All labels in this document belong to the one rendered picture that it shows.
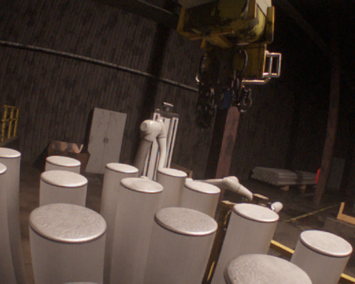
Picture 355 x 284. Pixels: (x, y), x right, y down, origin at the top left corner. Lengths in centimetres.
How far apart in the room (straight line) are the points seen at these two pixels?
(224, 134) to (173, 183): 268
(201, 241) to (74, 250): 28
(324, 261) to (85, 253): 53
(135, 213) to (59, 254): 43
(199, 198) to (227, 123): 293
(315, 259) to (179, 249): 34
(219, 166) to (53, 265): 351
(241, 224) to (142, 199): 34
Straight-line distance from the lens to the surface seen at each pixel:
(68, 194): 70
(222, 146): 373
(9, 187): 103
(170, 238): 51
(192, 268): 55
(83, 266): 44
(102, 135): 645
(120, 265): 91
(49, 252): 42
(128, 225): 80
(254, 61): 102
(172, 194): 115
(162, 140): 199
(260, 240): 73
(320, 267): 60
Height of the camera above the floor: 155
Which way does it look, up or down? 2 degrees down
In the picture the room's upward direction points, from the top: 10 degrees clockwise
